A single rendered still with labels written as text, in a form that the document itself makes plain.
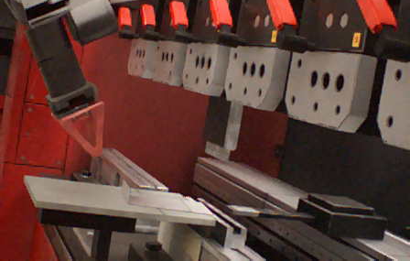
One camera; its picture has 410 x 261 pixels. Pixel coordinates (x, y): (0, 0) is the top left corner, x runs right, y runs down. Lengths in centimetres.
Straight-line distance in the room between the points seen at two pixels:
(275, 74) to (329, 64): 14
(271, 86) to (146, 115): 112
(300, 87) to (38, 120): 121
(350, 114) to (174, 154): 134
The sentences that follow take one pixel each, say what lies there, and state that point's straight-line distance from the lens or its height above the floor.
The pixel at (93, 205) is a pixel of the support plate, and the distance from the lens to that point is 104.
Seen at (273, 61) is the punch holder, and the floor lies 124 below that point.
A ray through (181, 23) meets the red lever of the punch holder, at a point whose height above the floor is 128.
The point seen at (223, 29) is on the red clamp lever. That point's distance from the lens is 100.
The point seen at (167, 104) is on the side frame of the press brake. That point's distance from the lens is 202.
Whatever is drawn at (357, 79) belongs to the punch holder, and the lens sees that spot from 73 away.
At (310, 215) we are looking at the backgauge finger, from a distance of 124.
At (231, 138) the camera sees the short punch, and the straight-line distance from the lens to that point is 112.
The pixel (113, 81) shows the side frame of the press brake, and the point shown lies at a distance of 198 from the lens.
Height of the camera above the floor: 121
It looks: 4 degrees down
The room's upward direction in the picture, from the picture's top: 10 degrees clockwise
